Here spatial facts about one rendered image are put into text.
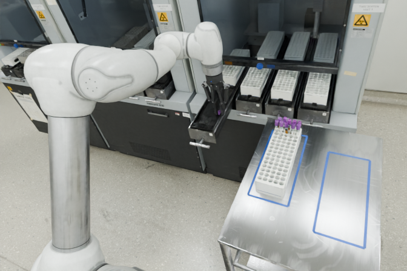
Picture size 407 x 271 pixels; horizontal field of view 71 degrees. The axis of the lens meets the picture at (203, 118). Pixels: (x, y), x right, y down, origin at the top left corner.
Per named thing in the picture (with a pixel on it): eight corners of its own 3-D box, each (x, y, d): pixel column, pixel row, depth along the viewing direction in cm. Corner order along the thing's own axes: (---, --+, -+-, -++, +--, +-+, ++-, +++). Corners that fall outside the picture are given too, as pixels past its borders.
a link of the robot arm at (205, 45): (227, 53, 120) (198, 52, 125) (223, 17, 110) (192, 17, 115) (218, 67, 113) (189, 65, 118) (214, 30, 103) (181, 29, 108)
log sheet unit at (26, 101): (31, 120, 256) (7, 88, 233) (52, 124, 246) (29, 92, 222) (29, 121, 255) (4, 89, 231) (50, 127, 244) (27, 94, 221)
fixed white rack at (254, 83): (255, 65, 165) (255, 55, 161) (273, 66, 161) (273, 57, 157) (240, 96, 146) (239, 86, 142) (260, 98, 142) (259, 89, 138)
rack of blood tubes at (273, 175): (276, 133, 120) (277, 123, 116) (301, 139, 116) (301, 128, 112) (255, 191, 101) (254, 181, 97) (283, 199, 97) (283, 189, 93)
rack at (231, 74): (234, 57, 175) (234, 48, 171) (250, 58, 171) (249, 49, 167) (217, 85, 156) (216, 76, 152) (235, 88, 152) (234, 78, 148)
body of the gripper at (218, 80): (225, 67, 123) (228, 84, 129) (207, 66, 127) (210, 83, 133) (219, 77, 118) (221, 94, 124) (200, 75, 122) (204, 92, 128)
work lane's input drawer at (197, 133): (234, 63, 183) (233, 51, 177) (255, 65, 178) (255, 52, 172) (186, 144, 136) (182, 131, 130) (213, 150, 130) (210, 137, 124)
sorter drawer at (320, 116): (315, 48, 181) (317, 35, 175) (338, 49, 176) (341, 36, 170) (295, 126, 134) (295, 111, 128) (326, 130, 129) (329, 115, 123)
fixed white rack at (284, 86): (283, 68, 159) (283, 57, 155) (301, 69, 155) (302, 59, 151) (270, 100, 140) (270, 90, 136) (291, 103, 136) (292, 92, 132)
